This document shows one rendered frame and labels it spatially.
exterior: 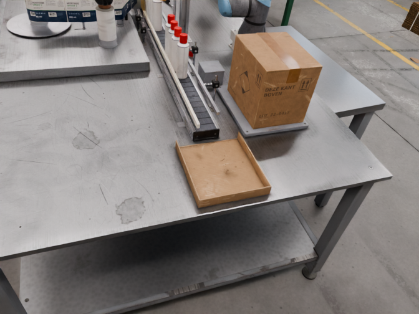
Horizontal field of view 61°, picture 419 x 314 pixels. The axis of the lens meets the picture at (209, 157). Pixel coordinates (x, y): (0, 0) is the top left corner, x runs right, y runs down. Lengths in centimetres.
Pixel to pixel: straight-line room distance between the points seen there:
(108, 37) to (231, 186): 102
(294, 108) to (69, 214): 94
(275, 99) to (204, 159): 37
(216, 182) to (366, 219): 147
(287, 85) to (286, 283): 110
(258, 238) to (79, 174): 100
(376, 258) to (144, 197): 156
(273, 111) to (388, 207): 143
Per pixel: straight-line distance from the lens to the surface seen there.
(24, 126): 154
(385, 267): 236
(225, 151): 137
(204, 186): 123
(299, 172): 138
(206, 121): 143
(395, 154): 315
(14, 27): 216
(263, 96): 139
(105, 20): 186
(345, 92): 194
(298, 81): 143
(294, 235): 196
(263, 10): 196
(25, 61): 185
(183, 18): 208
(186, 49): 160
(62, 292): 175
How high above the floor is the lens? 175
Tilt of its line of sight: 43 degrees down
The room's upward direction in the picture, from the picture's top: 8 degrees clockwise
